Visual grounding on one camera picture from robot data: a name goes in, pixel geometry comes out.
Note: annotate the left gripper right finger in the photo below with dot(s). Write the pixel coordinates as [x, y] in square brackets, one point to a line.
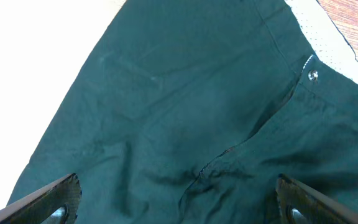
[299, 203]

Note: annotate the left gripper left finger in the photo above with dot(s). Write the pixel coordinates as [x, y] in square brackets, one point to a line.
[56, 202]

